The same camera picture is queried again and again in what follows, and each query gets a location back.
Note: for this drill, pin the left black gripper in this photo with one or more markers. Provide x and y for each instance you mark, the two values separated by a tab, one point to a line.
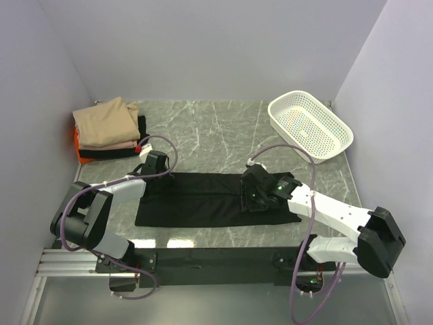
167	178

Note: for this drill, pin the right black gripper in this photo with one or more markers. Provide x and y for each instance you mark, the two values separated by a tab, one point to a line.
245	202

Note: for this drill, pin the black t-shirt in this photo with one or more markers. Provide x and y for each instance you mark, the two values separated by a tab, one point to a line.
204	200
125	153

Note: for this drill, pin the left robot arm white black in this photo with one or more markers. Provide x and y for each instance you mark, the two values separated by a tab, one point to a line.
82	217

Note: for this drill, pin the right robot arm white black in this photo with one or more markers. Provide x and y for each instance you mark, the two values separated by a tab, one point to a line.
370	238

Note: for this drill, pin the folded pink t-shirt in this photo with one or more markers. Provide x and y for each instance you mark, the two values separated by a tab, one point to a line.
121	145

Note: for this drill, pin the folded beige t-shirt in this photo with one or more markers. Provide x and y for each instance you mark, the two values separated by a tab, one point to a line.
107	124

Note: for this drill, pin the folded black t-shirt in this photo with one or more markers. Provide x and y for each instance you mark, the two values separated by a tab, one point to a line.
125	153

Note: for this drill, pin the folded orange t-shirt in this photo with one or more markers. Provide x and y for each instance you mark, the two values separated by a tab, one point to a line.
83	156

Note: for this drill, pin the white perforated plastic basket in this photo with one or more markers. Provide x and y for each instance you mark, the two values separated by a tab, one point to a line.
303	121

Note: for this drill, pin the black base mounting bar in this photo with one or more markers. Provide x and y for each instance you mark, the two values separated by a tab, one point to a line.
206	266

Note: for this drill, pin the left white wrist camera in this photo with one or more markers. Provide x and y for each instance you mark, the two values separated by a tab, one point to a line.
143	151

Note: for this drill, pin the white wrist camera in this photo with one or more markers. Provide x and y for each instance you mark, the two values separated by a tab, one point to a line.
143	151
251	163

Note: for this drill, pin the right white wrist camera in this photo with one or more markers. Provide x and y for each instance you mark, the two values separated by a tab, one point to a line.
251	163

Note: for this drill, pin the aluminium rail frame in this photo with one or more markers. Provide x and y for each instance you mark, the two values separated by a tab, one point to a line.
67	290

